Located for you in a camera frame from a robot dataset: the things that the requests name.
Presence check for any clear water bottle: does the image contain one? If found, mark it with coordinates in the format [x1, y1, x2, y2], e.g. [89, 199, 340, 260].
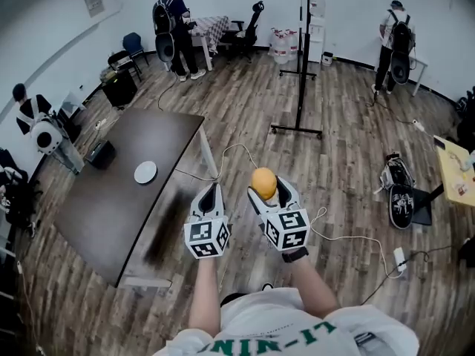
[273, 33, 290, 65]
[285, 28, 300, 55]
[267, 27, 283, 57]

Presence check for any black backpack with white shell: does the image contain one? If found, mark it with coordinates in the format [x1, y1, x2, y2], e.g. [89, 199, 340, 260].
[151, 0, 177, 65]
[389, 11, 417, 85]

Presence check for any black wrist strap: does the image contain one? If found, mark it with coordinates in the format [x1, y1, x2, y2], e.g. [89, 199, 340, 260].
[281, 246, 309, 263]

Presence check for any person's white shirt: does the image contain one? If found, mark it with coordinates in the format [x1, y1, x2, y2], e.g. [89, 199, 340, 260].
[154, 286, 420, 356]

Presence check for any white round plate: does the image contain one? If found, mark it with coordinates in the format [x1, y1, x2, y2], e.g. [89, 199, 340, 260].
[134, 160, 159, 184]

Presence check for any grey side table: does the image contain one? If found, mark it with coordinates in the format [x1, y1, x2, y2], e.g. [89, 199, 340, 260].
[57, 90, 87, 133]

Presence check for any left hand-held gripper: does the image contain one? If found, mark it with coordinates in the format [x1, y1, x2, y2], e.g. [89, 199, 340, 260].
[184, 182, 232, 260]

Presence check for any black metal chair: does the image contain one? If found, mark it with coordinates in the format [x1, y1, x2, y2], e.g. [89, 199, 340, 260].
[107, 50, 143, 83]

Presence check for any thin black pole stand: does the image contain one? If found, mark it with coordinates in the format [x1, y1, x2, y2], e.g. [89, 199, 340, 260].
[278, 0, 317, 78]

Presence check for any white table leg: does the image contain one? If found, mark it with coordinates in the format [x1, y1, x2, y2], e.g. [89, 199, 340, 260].
[199, 127, 220, 179]

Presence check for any white round backpack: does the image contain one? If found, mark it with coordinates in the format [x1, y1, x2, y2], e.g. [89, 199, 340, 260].
[30, 112, 64, 154]

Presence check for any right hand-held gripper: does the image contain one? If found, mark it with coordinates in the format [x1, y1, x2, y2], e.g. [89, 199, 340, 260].
[246, 175, 311, 252]

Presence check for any black office chair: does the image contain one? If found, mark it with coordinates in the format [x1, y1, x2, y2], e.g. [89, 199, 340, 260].
[218, 1, 266, 65]

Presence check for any person's right forearm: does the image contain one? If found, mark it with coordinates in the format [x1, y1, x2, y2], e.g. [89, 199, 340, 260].
[287, 257, 341, 320]

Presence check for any black cable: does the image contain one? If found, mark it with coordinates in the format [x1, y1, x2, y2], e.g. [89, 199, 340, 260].
[361, 245, 465, 306]

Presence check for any orange-brown egg-shaped fruit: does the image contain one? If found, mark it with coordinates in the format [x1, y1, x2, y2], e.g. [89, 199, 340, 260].
[251, 167, 278, 201]

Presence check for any blue chair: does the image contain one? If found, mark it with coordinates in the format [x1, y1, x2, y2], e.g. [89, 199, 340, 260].
[122, 32, 150, 67]

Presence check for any person's left forearm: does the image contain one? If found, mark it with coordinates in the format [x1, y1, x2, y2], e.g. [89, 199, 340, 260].
[188, 256, 223, 339]

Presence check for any yellow table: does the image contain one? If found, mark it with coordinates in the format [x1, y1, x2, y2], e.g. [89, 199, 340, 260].
[433, 134, 475, 205]

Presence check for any black box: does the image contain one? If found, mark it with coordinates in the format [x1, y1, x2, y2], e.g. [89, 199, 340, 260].
[85, 139, 117, 170]

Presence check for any white water dispenser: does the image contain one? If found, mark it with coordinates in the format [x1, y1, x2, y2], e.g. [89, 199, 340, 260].
[307, 1, 327, 65]

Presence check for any black cabinet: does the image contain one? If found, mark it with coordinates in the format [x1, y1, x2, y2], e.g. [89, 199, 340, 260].
[102, 70, 139, 108]

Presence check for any black and white backpack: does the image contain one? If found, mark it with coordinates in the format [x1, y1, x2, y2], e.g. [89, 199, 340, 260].
[377, 154, 433, 230]

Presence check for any white cable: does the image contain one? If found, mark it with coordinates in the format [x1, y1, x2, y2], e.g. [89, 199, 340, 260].
[309, 206, 400, 280]
[176, 143, 258, 183]

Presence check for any white desk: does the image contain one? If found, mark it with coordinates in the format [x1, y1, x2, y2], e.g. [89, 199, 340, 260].
[378, 35, 430, 96]

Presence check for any pile of black bags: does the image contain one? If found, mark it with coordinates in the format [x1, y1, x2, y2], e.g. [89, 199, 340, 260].
[0, 148, 42, 234]

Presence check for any table with checkered cloth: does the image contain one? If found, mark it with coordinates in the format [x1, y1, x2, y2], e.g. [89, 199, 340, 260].
[188, 15, 230, 72]

